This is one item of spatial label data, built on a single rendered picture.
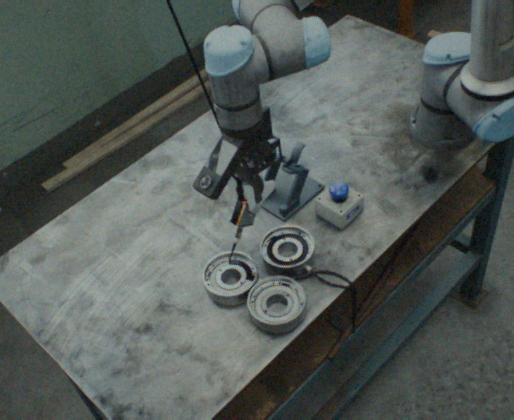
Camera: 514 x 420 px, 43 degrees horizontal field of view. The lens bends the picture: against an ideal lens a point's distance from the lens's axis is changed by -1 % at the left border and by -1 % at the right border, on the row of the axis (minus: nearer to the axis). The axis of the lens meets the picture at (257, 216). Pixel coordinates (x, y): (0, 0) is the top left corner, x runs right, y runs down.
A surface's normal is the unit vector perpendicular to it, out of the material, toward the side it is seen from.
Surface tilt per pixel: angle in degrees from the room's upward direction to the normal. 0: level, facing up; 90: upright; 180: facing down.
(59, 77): 90
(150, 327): 0
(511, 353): 0
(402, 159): 0
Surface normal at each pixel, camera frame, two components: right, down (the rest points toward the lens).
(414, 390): -0.11, -0.67
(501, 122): 0.39, 0.74
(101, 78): 0.71, 0.47
